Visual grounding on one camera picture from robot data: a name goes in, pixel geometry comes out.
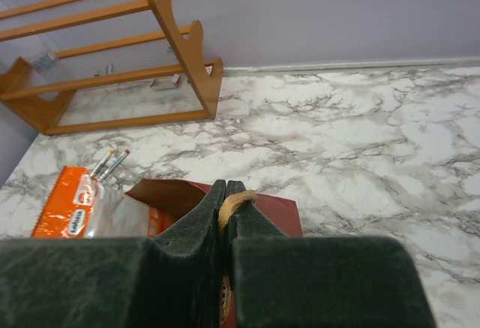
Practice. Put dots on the orange silver snack packet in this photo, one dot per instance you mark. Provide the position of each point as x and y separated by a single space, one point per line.
81 207

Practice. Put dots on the small patterned cup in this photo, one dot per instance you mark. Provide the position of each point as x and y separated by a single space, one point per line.
45 62

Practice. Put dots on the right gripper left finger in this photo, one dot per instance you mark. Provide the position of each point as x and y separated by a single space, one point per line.
172 280

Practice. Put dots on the orange wooden rack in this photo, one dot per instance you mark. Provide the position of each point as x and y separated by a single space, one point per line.
121 64

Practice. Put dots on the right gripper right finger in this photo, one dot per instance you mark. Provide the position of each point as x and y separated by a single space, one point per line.
330 281

